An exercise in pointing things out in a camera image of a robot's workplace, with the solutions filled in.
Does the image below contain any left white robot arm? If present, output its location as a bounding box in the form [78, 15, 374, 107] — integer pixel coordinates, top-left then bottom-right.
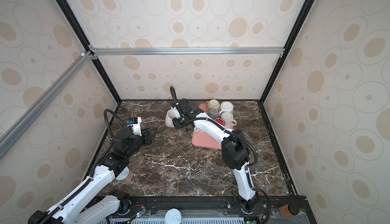
[28, 109, 157, 224]

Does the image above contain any white ceramic mug back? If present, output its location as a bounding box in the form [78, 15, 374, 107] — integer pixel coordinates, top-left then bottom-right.
[219, 101, 234, 114]

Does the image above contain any white ceramic mug front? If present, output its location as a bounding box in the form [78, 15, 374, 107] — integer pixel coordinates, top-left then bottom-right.
[220, 112, 237, 128]

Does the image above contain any pinkish white ceramic mug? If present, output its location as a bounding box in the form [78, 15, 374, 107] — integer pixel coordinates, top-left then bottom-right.
[165, 109, 179, 128]

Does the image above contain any black corner frame post right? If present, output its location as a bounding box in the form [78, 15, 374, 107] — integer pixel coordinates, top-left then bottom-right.
[259, 0, 315, 105]

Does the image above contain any aluminium crossbar left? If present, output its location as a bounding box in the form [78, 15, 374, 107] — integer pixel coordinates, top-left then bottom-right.
[1, 51, 92, 158]

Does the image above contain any red ceramic mug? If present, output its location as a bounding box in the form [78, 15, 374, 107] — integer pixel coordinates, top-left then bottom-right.
[214, 118, 224, 126]

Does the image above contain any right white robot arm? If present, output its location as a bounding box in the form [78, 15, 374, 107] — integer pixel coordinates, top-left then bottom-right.
[170, 86, 268, 214]

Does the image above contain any black corner frame post left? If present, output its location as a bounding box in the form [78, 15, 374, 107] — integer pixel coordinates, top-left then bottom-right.
[55, 0, 122, 105]

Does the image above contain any light grey ceramic mug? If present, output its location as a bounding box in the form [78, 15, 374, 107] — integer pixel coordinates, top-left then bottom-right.
[208, 108, 219, 119]

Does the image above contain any brown tape roll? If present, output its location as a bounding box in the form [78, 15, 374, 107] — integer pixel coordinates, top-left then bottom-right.
[116, 167, 133, 183]

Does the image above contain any black corner frame post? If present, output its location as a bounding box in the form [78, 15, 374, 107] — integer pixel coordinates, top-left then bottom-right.
[259, 0, 315, 105]
[55, 0, 122, 105]

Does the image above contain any aluminium crossbar back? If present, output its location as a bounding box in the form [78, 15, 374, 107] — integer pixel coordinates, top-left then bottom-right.
[91, 47, 285, 56]

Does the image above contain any pink plastic tray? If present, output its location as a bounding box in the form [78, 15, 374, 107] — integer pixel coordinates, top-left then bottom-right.
[192, 112, 233, 150]

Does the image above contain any white round can lid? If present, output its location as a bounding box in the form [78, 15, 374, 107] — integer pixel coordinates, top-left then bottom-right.
[164, 208, 182, 224]

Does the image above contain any beige ceramic mug back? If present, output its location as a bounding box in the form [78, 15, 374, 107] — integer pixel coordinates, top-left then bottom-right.
[206, 99, 220, 111]

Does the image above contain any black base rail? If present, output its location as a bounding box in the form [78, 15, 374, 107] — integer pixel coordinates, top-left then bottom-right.
[91, 195, 317, 224]

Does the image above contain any aluminium crossbar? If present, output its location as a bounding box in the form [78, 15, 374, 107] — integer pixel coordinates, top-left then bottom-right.
[91, 47, 285, 56]
[1, 51, 92, 158]

